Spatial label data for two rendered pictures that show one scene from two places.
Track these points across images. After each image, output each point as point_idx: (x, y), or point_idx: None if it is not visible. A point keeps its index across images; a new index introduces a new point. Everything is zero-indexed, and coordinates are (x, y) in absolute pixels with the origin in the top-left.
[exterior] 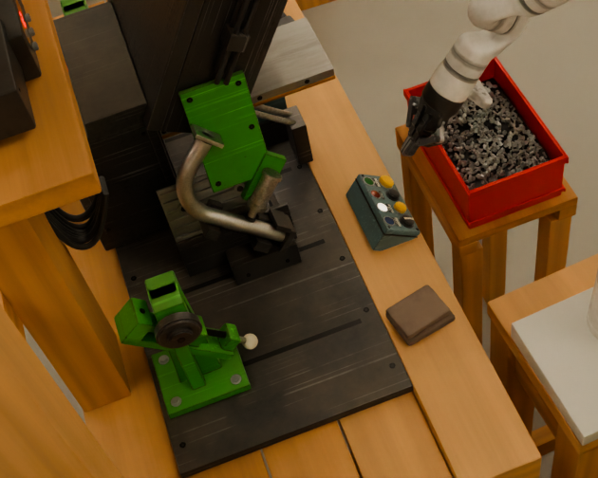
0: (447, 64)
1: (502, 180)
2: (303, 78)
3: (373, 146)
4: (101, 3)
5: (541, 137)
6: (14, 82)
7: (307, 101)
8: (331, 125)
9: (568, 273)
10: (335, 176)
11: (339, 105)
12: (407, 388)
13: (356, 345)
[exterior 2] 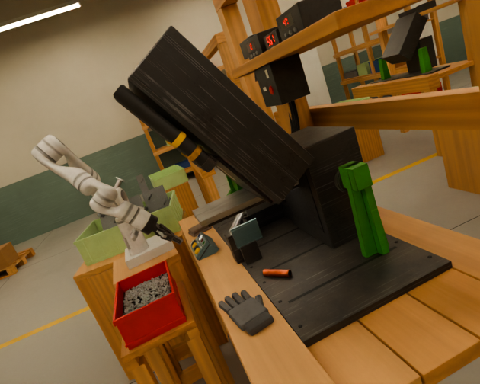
0: (139, 207)
1: (148, 267)
2: (207, 203)
3: (201, 271)
4: None
5: (120, 298)
6: (240, 43)
7: (235, 281)
8: (221, 274)
9: (145, 267)
10: (223, 255)
11: (215, 284)
12: None
13: (223, 220)
